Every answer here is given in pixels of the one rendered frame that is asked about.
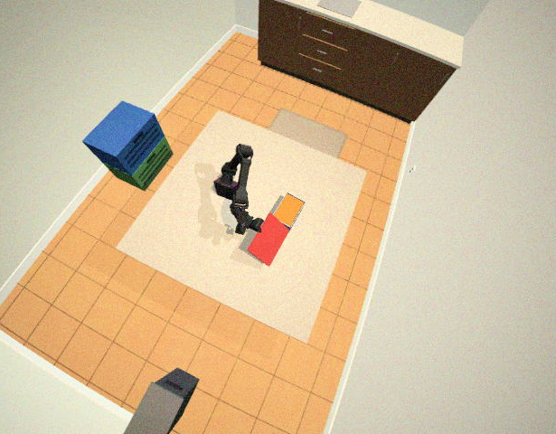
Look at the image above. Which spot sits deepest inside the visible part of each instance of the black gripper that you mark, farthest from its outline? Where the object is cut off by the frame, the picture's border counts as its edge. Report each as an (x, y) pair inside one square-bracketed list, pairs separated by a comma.
[(254, 224)]

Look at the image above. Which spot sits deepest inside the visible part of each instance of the red lid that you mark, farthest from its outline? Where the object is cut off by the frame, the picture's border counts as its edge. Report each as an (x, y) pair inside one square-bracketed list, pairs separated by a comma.
[(266, 243)]

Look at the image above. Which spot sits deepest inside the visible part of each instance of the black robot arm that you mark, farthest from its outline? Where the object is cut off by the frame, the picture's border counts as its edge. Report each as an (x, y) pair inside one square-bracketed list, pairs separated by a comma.
[(240, 195)]

